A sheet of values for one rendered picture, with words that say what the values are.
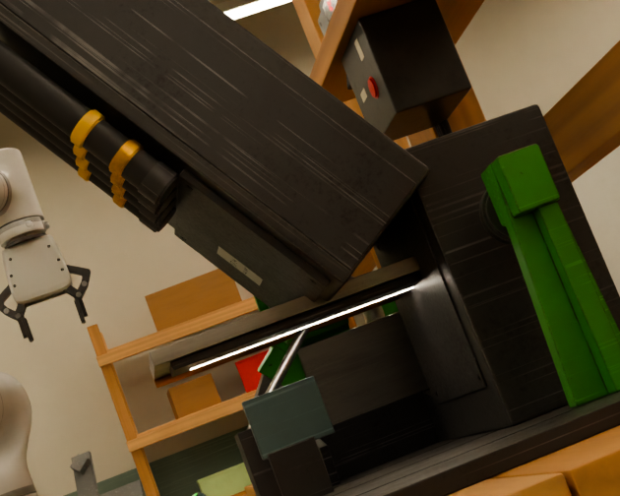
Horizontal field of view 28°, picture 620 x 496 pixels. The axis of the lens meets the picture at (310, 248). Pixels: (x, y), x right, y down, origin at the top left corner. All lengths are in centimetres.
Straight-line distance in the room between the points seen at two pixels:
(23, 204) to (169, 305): 620
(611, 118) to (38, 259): 100
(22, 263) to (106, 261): 677
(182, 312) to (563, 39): 364
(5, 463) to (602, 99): 118
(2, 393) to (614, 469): 148
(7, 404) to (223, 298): 610
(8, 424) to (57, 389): 656
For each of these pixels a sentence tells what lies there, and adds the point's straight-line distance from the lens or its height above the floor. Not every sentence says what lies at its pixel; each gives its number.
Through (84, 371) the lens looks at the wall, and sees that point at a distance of 880.
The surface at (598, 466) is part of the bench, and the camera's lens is 92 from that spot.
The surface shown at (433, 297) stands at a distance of 150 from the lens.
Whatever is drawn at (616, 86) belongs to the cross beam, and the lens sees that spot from 157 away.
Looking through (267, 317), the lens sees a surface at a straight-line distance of 147.
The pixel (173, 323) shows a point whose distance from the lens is 829.
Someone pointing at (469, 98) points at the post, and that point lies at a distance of 200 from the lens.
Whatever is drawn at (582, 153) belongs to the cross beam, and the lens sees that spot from 171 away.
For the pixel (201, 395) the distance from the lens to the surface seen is 822.
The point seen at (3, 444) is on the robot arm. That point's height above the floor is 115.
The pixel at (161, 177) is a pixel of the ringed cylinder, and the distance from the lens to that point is 136.
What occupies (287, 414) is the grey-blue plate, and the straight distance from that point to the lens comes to 153.
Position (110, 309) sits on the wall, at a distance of 883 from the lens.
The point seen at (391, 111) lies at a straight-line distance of 177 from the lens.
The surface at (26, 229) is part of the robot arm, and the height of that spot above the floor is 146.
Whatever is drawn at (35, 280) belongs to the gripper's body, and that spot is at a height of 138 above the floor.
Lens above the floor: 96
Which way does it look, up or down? 9 degrees up
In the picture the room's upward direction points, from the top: 21 degrees counter-clockwise
